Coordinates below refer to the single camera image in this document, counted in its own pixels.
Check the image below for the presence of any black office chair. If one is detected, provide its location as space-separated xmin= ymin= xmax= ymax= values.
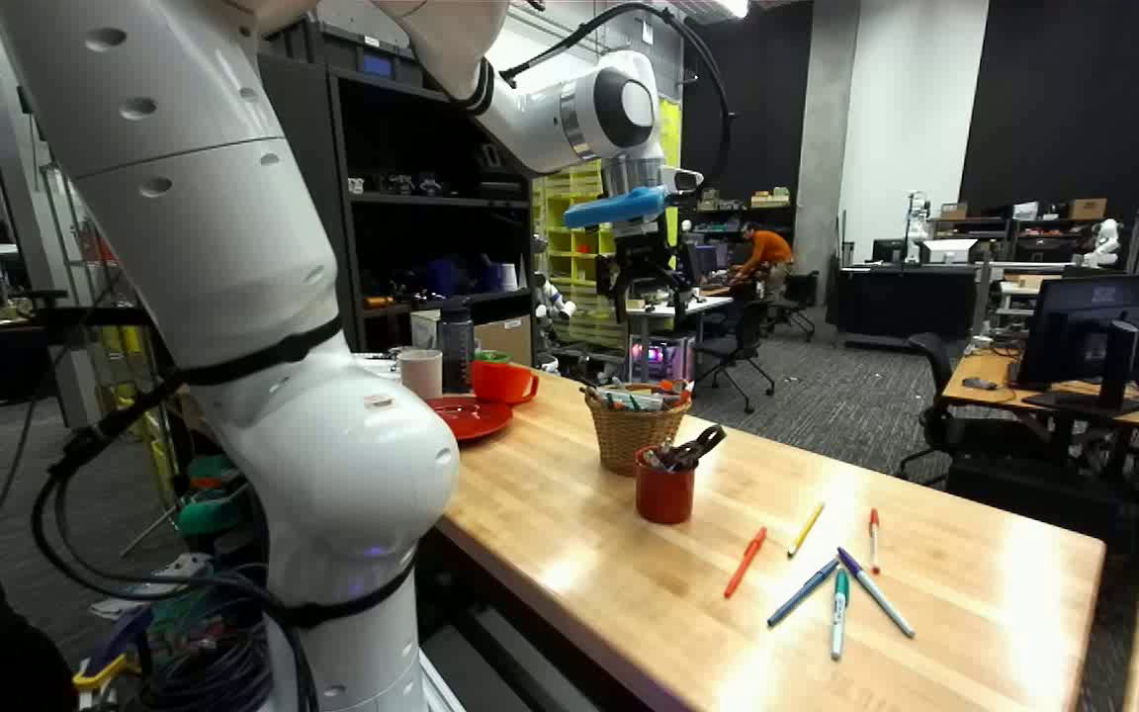
xmin=893 ymin=328 xmax=997 ymax=485

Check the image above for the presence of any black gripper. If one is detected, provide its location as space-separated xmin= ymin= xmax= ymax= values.
xmin=614 ymin=220 xmax=687 ymax=348

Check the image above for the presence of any yellow bin shelf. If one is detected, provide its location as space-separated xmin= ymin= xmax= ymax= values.
xmin=526 ymin=93 xmax=687 ymax=357

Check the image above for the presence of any woven wicker basket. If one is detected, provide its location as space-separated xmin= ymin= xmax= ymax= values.
xmin=577 ymin=381 xmax=698 ymax=478

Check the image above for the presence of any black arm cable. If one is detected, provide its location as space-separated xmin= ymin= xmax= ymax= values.
xmin=500 ymin=0 xmax=739 ymax=190

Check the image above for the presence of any black storage shelf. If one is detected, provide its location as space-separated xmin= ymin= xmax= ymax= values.
xmin=258 ymin=17 xmax=538 ymax=368

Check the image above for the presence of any orange marker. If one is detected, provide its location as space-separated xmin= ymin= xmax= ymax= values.
xmin=722 ymin=524 xmax=773 ymax=604

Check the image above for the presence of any wooden office desk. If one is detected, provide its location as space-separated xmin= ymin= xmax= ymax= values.
xmin=936 ymin=344 xmax=1139 ymax=435

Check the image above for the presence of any blue and grey marker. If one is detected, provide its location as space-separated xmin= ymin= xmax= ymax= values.
xmin=834 ymin=546 xmax=923 ymax=644

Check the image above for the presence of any black swivel chair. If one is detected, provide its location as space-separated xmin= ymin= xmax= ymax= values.
xmin=698 ymin=294 xmax=784 ymax=418

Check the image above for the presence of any black background desk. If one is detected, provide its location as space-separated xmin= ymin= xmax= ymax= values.
xmin=827 ymin=253 xmax=985 ymax=344

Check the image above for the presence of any pile of floor cables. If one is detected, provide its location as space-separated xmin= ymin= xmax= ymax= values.
xmin=66 ymin=565 xmax=284 ymax=712

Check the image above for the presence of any black marker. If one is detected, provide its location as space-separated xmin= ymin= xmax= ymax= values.
xmin=657 ymin=423 xmax=733 ymax=473

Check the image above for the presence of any person in orange shirt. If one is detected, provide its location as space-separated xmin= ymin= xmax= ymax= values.
xmin=728 ymin=224 xmax=801 ymax=300

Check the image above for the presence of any dark bottle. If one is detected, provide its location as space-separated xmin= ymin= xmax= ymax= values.
xmin=436 ymin=298 xmax=479 ymax=397

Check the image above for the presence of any white cup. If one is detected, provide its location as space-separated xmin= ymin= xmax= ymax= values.
xmin=393 ymin=344 xmax=449 ymax=402

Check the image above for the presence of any red plate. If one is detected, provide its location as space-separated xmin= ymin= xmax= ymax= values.
xmin=422 ymin=390 xmax=517 ymax=445

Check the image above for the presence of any red and white marker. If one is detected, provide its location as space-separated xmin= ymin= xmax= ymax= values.
xmin=863 ymin=506 xmax=888 ymax=577

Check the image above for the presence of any black computer monitor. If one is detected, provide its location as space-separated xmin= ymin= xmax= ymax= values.
xmin=1013 ymin=267 xmax=1139 ymax=402

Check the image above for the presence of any teal and white marker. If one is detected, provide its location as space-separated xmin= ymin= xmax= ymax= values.
xmin=827 ymin=565 xmax=856 ymax=663

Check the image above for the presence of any red mug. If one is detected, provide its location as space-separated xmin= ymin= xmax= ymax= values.
xmin=466 ymin=361 xmax=548 ymax=406

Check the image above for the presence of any black base cable loop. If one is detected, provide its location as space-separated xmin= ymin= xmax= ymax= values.
xmin=26 ymin=375 xmax=323 ymax=712

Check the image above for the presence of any red marker cup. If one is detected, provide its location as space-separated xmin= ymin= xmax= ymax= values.
xmin=632 ymin=449 xmax=699 ymax=530

